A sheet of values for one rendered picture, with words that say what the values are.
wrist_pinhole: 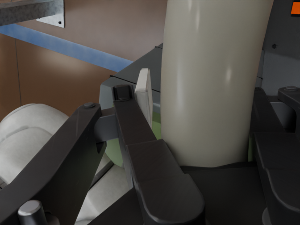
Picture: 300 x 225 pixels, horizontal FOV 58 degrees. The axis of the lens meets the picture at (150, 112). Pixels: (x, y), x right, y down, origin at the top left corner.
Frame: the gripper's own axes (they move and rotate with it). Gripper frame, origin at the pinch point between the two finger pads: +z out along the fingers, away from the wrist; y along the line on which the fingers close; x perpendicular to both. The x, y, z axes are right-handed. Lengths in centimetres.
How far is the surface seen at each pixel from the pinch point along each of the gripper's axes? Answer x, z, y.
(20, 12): 12, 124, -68
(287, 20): -2, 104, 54
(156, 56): -8, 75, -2
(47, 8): 14, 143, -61
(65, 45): -8, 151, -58
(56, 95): -41, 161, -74
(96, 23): 3, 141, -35
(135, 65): -9, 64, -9
